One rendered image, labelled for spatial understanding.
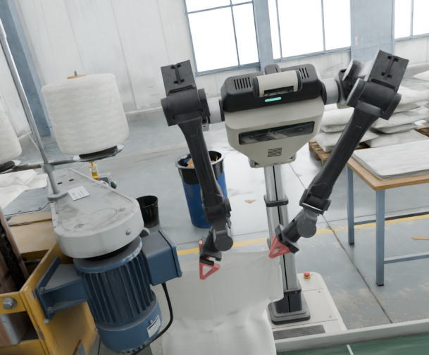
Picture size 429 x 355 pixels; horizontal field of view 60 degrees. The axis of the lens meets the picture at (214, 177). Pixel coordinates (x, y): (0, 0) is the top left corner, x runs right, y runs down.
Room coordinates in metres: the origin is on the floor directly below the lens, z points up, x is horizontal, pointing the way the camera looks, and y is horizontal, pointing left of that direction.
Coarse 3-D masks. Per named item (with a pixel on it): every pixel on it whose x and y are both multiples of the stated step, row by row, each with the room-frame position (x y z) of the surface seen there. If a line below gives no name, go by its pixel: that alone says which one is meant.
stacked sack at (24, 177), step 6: (6, 174) 4.06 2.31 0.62; (12, 174) 3.98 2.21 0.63; (18, 174) 3.97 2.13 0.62; (24, 174) 3.98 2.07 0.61; (30, 174) 4.05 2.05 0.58; (36, 174) 4.15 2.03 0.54; (0, 180) 3.85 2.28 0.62; (6, 180) 3.84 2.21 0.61; (12, 180) 3.83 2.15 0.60; (18, 180) 3.83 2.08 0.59; (24, 180) 3.87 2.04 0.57; (30, 180) 3.99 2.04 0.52; (0, 186) 3.80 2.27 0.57; (6, 186) 3.80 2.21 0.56
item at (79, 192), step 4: (76, 188) 0.90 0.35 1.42; (80, 188) 0.89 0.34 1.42; (84, 188) 0.89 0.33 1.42; (68, 192) 0.88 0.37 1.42; (72, 192) 0.87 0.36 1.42; (76, 192) 0.87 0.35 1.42; (80, 192) 0.86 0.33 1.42; (84, 192) 0.86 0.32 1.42; (72, 196) 0.85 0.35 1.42; (76, 196) 0.84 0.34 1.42; (80, 196) 0.84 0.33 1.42; (84, 196) 0.83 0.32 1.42
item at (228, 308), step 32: (224, 256) 1.08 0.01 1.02; (256, 256) 1.05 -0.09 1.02; (160, 288) 1.04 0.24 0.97; (192, 288) 1.01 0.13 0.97; (224, 288) 1.01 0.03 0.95; (256, 288) 1.04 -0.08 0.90; (192, 320) 1.01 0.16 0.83; (224, 320) 1.00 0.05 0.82; (256, 320) 0.99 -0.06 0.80; (192, 352) 0.97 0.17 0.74; (224, 352) 0.96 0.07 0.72; (256, 352) 0.96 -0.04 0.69
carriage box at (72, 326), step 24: (24, 240) 0.82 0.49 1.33; (48, 240) 0.80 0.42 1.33; (48, 264) 0.71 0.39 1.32; (24, 288) 0.61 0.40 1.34; (0, 312) 0.60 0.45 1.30; (72, 312) 0.73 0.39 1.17; (24, 336) 0.62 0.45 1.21; (48, 336) 0.61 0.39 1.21; (72, 336) 0.70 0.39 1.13; (96, 336) 0.80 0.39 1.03
